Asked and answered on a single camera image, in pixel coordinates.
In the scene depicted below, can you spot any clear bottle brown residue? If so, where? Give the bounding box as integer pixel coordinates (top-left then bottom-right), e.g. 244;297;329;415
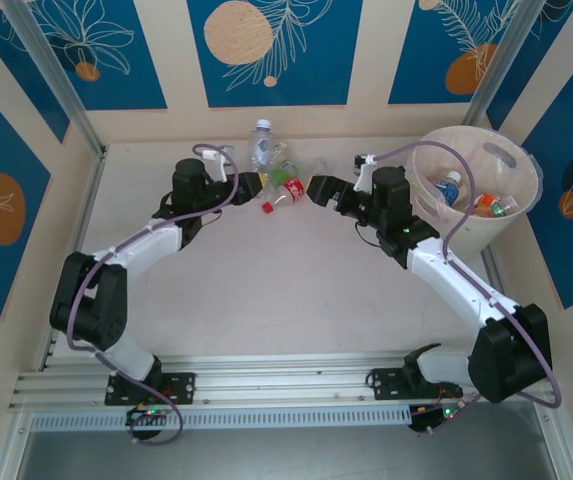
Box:
305;158;330;181

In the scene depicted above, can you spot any green label bottle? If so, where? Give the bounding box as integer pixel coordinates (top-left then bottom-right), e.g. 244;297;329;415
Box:
268;159;301;189

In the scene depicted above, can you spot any red label cola bottle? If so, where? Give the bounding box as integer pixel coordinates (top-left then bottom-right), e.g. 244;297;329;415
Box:
261;179;308;215

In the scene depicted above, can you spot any pale blue clear bottle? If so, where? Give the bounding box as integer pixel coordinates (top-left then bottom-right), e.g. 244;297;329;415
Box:
246;118;276;177

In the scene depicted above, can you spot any blue label bottle white cap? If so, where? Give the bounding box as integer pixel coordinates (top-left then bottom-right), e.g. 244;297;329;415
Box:
434;170;466;207

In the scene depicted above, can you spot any orange label bottle gold cap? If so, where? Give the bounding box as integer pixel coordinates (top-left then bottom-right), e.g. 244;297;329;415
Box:
473;193;505;219

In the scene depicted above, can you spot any cream plastic bin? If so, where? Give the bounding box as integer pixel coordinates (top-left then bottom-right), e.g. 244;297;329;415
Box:
410;125;541;264

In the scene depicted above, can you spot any small controller board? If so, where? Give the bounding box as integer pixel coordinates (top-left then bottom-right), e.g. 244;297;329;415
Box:
125;405;172;426
408;402;467;434

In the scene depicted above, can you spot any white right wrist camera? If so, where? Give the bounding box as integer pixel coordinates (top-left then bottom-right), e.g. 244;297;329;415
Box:
353;153;376;192

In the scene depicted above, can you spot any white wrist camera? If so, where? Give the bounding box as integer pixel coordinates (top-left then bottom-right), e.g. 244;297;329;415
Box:
353;153;376;192
204;146;231;182

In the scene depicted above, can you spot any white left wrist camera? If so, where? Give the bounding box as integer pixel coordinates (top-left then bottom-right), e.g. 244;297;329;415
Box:
204;146;231;182

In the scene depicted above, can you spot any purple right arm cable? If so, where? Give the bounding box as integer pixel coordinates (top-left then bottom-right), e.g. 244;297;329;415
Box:
373;140;565;436

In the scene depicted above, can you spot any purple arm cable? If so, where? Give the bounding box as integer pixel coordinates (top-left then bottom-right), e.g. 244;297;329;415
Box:
65;143;241;446
373;140;565;436

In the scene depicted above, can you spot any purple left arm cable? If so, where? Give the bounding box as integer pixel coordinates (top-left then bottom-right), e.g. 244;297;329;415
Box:
65;143;241;446

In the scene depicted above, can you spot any aluminium frame post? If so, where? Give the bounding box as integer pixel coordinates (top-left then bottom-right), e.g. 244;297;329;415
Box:
465;0;542;126
0;0;107;161

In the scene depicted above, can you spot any aluminium rail base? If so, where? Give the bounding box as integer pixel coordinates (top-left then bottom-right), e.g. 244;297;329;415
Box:
8;352;560;414

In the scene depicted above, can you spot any grey slotted cable duct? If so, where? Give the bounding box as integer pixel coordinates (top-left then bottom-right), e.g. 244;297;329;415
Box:
28;405;412;432

